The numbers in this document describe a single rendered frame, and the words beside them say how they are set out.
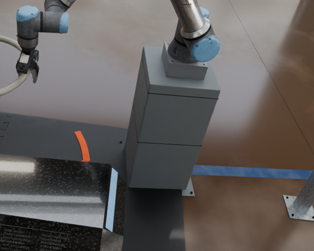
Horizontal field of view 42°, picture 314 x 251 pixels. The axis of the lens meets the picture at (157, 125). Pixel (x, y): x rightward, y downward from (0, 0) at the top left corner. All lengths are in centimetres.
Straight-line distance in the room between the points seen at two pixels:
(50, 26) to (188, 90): 81
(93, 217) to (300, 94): 303
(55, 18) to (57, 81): 173
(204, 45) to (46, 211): 105
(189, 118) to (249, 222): 86
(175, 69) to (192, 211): 97
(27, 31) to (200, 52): 80
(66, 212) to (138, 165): 107
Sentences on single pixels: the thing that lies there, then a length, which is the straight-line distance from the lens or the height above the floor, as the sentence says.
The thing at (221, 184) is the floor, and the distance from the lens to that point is 296.
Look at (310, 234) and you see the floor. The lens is 297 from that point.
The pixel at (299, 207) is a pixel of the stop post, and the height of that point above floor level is 6.
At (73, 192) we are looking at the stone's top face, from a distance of 165.
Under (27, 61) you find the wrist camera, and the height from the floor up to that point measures 101.
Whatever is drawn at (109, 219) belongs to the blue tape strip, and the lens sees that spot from 161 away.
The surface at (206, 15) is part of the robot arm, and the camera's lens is 218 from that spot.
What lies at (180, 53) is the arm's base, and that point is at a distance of 224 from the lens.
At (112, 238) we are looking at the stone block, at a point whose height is 75.
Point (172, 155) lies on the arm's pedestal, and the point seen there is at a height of 33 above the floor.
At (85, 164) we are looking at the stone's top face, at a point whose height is 80.
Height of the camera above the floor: 208
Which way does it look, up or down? 40 degrees down
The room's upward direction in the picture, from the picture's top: 14 degrees clockwise
